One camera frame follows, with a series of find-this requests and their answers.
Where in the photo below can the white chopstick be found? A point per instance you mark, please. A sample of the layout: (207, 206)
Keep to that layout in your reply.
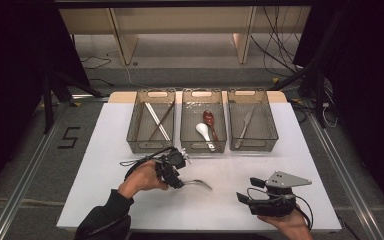
(156, 120)
(159, 120)

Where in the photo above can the white ceramic spoon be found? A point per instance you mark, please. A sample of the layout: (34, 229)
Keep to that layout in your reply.
(201, 129)

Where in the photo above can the person's left hand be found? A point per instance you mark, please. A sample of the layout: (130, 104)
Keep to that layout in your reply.
(143, 178)

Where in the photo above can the black frame bar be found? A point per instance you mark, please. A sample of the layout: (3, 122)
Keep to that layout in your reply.
(180, 3)

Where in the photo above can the black metal stand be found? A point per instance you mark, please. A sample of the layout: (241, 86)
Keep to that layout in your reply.
(47, 106)
(318, 100)

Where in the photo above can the brown wooden spoon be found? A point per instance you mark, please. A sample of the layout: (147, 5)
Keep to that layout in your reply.
(208, 117)

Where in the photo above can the white table cover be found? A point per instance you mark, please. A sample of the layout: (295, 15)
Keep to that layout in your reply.
(220, 206)

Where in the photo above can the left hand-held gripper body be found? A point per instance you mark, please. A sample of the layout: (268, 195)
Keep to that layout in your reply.
(173, 160)

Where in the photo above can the brown wooden chopstick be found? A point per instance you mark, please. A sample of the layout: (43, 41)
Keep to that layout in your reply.
(168, 110)
(154, 133)

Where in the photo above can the beige wooden desk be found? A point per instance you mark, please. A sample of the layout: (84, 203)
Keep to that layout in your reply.
(180, 20)

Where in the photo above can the smoked transparent plastic bin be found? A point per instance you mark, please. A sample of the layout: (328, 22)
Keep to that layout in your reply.
(270, 133)
(186, 145)
(133, 143)

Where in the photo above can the person's right hand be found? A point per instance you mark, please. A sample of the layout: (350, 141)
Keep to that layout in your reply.
(290, 228)

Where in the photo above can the steel table knife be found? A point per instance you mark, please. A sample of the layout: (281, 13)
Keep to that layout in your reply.
(246, 125)

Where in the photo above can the steel fork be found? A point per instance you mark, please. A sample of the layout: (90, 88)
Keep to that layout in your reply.
(196, 182)

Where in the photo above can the black curtain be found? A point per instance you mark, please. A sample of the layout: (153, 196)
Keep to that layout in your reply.
(373, 83)
(13, 66)

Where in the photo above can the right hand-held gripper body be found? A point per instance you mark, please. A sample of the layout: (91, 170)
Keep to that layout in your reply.
(280, 203)

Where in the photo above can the aluminium floor rail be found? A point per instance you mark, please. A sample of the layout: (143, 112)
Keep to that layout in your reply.
(21, 186)
(351, 186)

